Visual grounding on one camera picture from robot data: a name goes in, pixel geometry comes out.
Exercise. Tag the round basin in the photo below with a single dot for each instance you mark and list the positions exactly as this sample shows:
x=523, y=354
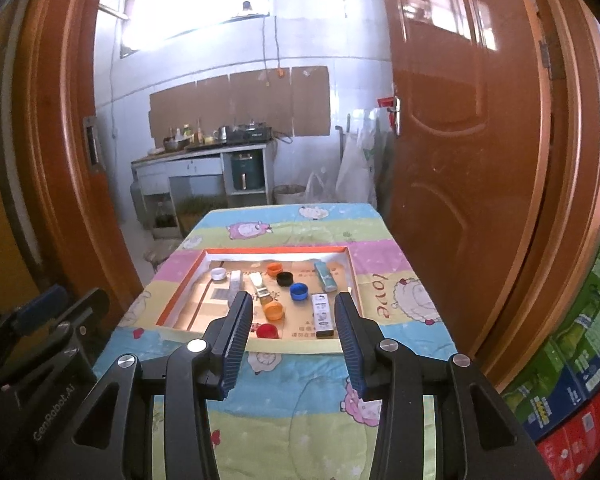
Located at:
x=287, y=194

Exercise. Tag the white bottle cap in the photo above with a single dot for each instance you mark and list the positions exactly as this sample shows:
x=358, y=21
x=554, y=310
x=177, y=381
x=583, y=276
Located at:
x=218, y=274

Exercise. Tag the grey gas cylinder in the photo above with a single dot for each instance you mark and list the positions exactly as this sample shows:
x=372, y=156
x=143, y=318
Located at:
x=138, y=205

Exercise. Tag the cartoon sheep printed blanket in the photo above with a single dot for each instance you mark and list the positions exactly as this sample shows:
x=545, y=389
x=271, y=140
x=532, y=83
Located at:
x=300, y=410

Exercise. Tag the white and pink slim box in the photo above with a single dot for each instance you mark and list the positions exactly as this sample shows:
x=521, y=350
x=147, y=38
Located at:
x=236, y=280

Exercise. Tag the stack of green cartons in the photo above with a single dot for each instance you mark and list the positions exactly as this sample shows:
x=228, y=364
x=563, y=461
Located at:
x=575, y=340

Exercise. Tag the black gas stove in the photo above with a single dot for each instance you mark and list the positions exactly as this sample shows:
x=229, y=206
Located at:
x=250, y=132

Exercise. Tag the grey kitchen counter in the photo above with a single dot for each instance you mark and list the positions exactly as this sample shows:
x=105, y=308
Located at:
x=190, y=167

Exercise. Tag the bright window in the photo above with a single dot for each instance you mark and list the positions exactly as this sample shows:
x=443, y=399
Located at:
x=190, y=5

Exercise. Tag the cardboard sheets on wall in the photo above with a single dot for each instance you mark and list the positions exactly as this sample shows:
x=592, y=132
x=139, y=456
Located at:
x=260, y=105

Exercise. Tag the teal flower-print slim box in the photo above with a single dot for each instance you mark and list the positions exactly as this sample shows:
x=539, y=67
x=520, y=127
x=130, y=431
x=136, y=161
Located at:
x=325, y=276

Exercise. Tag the brown wooden door jamb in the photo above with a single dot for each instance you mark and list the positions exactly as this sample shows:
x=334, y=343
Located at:
x=575, y=185
x=55, y=160

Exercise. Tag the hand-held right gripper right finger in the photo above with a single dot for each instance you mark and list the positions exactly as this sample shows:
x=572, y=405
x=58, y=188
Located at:
x=351, y=347

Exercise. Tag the metal door hinge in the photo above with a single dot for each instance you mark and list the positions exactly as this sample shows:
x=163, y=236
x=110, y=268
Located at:
x=551, y=55

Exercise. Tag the metal pot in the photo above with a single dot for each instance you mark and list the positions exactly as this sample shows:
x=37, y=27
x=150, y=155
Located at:
x=176, y=144

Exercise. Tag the clear bottle green cap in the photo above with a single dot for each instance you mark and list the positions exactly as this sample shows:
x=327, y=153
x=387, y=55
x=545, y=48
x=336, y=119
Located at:
x=186, y=132

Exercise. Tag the green sprouts crate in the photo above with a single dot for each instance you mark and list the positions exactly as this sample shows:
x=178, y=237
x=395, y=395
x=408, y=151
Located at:
x=192, y=207

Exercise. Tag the brown wooden door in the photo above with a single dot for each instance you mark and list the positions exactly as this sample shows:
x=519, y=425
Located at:
x=455, y=185

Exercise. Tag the black bottle cap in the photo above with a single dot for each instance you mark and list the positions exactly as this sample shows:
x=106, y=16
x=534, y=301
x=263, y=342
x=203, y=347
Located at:
x=285, y=278

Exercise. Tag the green air fryer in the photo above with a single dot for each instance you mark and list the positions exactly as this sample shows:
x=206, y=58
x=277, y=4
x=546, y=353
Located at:
x=246, y=172

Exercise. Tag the large white plastic bag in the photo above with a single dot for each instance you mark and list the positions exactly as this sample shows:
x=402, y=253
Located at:
x=355, y=170

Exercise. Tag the red bottle cap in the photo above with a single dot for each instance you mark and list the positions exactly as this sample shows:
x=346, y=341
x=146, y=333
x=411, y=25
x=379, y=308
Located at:
x=267, y=331

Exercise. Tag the small white plastic bag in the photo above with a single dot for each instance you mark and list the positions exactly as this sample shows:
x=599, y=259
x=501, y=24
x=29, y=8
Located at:
x=317, y=187

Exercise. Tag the round stool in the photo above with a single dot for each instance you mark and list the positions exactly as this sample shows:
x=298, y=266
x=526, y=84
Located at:
x=157, y=256

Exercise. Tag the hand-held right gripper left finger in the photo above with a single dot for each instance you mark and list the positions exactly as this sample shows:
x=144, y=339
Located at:
x=235, y=347

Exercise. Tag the stack of red cartons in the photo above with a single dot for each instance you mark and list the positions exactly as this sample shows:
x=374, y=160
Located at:
x=585, y=440

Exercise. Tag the blue bottle cap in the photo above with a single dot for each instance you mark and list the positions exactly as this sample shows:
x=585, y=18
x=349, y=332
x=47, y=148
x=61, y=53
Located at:
x=298, y=291

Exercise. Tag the metal kettle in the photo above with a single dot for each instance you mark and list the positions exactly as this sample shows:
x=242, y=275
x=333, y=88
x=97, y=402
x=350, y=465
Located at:
x=221, y=133

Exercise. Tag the shallow white cardboard tray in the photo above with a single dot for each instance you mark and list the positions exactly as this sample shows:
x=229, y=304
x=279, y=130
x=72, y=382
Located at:
x=300, y=346

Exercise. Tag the white printed slim box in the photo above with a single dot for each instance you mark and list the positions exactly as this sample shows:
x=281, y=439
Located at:
x=321, y=315

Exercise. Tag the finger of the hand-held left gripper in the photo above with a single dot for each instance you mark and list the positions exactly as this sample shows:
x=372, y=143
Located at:
x=87, y=306
x=35, y=308

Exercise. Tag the shiny gold box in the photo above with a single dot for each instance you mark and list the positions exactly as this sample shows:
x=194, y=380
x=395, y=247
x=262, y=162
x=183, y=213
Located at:
x=260, y=287

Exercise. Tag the metal strike plate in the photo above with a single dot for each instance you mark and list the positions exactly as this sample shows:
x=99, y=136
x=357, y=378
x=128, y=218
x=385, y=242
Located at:
x=92, y=142

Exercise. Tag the amber bottle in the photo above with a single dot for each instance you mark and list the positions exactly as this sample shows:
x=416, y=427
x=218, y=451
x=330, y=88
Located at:
x=199, y=134

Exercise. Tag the orange bottle cap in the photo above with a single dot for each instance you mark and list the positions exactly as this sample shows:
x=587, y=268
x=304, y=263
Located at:
x=275, y=270
x=274, y=311

